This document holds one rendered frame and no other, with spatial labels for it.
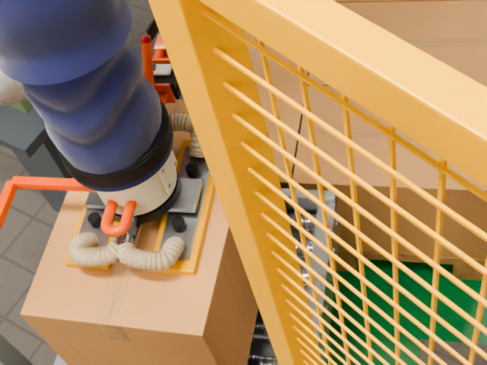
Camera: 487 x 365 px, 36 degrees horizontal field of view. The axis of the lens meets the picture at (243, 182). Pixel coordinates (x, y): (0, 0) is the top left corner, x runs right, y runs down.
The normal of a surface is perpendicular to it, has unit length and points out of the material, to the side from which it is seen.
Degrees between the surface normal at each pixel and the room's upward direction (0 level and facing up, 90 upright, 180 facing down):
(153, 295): 0
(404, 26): 0
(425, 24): 0
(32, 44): 101
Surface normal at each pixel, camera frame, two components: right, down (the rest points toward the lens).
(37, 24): 0.21, 0.84
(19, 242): -0.18, -0.57
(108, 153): 0.03, 0.65
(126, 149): 0.56, 0.58
